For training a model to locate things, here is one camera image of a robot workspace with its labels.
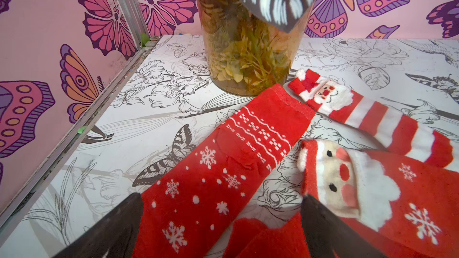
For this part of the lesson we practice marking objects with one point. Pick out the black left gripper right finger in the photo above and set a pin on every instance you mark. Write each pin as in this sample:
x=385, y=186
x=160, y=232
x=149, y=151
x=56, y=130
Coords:
x=327, y=236

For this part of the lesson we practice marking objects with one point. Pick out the red white striped santa sock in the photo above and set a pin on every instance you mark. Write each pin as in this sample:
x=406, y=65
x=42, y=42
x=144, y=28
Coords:
x=397, y=132

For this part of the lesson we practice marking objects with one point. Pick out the red snowflake patterned sock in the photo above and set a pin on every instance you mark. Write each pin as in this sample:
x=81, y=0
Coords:
x=188, y=209

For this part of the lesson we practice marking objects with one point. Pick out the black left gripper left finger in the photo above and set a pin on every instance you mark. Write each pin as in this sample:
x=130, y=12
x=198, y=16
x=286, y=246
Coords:
x=114, y=236

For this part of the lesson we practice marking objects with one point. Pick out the glass vase with plant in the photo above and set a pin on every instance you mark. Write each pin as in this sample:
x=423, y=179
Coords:
x=251, y=44

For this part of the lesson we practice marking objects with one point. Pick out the red santa snowflake sock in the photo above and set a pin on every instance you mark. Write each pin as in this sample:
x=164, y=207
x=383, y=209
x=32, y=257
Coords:
x=402, y=207

